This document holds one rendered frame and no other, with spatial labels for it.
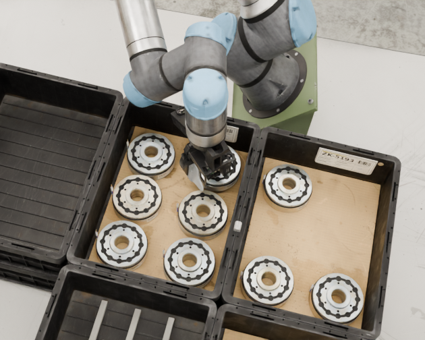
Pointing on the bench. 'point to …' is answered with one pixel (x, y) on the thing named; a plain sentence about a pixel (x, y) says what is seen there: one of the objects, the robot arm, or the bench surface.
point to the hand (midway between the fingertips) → (202, 171)
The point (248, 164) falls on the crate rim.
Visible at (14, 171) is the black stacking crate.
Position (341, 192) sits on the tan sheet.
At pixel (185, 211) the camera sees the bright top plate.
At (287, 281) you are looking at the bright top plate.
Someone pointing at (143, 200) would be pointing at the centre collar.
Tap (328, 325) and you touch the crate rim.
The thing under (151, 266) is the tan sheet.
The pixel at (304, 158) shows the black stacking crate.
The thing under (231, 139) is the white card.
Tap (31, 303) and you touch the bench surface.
